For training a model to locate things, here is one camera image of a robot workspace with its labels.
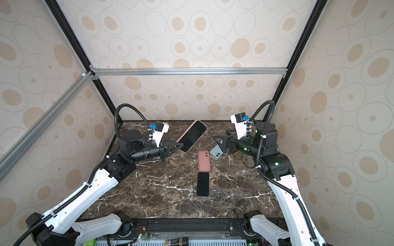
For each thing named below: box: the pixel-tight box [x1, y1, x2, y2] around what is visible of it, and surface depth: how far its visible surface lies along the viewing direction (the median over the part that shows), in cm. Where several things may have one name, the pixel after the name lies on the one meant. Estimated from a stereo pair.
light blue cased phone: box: [209, 144, 225, 159], surface depth 102 cm
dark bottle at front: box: [164, 236, 189, 246], surface depth 69 cm
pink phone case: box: [198, 150, 211, 172], surface depth 100 cm
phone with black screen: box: [197, 171, 210, 197], surface depth 89 cm
